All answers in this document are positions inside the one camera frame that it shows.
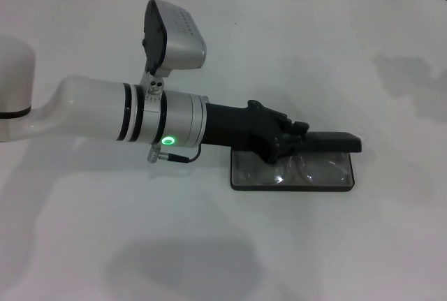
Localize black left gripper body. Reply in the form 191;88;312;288
203;98;295;166

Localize black glasses case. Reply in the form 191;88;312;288
230;131;364;194

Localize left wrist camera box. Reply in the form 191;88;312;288
142;0;208;78

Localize clear white glasses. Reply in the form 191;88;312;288
240;153;350;186

